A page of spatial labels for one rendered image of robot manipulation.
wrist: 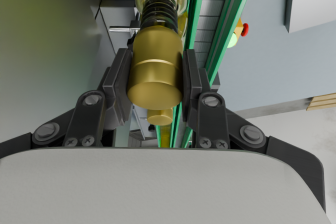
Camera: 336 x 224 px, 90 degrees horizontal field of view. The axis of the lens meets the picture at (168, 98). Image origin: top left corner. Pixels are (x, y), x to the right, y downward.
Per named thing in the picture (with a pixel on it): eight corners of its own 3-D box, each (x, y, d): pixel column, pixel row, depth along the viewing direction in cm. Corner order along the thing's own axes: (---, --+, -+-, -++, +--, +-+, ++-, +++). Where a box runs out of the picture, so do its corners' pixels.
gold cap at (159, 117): (164, 101, 26) (163, 128, 24) (143, 93, 24) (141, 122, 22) (178, 91, 24) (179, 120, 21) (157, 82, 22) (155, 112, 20)
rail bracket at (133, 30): (114, -3, 36) (101, 39, 29) (146, -3, 36) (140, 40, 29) (118, 14, 40) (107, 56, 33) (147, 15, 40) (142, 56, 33)
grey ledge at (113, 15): (107, -15, 43) (96, 11, 37) (141, -15, 43) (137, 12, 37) (145, 124, 124) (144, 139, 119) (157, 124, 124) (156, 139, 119)
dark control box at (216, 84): (200, 69, 76) (202, 85, 71) (218, 69, 76) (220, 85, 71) (197, 80, 83) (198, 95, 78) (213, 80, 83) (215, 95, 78)
